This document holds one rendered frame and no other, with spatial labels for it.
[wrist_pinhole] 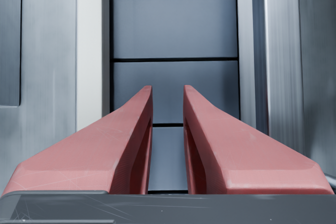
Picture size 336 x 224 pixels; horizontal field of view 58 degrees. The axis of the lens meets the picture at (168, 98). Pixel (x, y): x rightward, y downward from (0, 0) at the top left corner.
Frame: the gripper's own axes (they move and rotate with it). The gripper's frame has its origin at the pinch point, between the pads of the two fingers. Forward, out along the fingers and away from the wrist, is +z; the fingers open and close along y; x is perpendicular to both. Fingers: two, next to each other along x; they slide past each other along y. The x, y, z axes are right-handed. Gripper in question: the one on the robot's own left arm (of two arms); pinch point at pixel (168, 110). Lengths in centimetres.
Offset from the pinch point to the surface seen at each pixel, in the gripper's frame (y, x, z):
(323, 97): -11.6, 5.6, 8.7
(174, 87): -0.4, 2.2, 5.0
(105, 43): 3.1, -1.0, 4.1
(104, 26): 3.1, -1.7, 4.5
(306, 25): -10.5, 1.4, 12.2
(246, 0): -4.7, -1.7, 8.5
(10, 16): 11.1, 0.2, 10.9
